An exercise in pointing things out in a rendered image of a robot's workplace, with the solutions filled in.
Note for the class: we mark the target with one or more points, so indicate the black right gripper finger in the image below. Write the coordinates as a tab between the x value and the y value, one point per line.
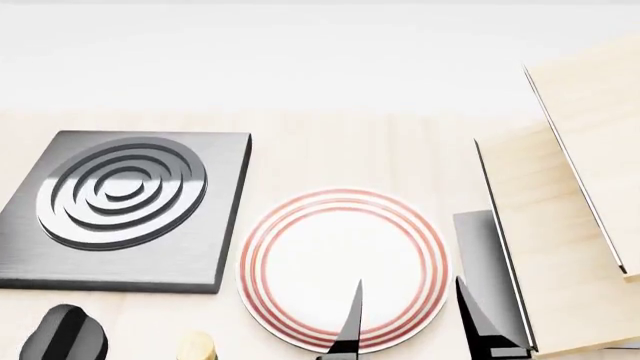
475	330
349	330

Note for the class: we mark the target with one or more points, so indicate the white plate with red rings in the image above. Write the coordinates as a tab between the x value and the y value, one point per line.
325	255

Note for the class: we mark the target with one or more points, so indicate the grey square stove burner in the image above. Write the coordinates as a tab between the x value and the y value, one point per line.
150	258

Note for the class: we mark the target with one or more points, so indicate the light wooden cabinet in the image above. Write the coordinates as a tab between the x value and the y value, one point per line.
565	225

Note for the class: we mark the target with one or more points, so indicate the cream round ramekin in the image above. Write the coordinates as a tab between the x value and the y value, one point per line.
196	347

